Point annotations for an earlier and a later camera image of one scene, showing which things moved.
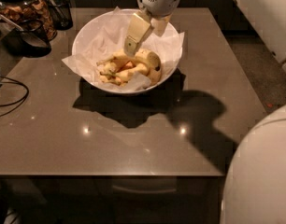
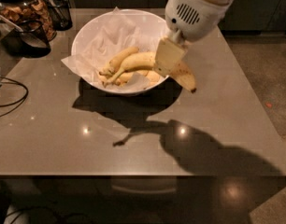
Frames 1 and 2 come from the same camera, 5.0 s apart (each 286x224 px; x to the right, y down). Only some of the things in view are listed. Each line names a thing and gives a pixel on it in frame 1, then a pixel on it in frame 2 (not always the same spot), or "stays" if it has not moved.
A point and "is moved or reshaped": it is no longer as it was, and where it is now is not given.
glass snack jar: [21, 3] stays
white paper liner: [107, 37] stays
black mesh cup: [30, 39] stays
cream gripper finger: [138, 30] to [168, 54]
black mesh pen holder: [59, 4] stays
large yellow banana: [123, 62] is moved or reshaped
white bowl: [100, 56] stays
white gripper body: [160, 0] to [194, 18]
